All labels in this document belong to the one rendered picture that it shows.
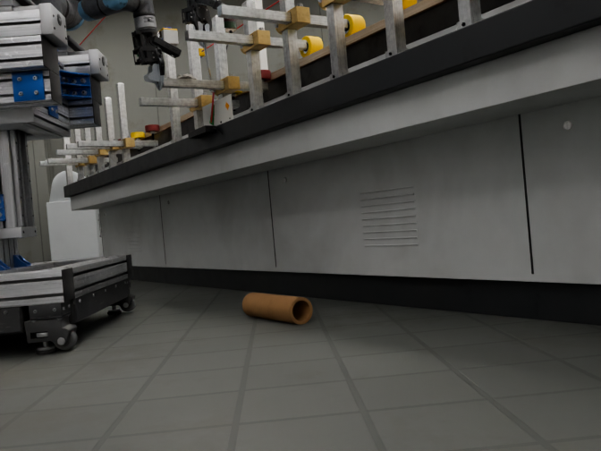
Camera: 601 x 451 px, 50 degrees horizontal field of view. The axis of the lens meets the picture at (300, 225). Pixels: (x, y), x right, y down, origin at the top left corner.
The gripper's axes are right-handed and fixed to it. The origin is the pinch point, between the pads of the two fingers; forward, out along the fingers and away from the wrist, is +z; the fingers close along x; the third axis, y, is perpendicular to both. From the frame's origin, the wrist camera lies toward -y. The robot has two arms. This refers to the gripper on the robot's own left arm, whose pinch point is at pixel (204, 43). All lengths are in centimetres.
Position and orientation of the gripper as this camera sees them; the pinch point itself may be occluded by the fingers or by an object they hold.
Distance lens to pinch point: 256.2
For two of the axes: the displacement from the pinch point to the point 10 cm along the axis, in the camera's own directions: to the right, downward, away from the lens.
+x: -6.0, 0.6, -8.0
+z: 0.8, 10.0, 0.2
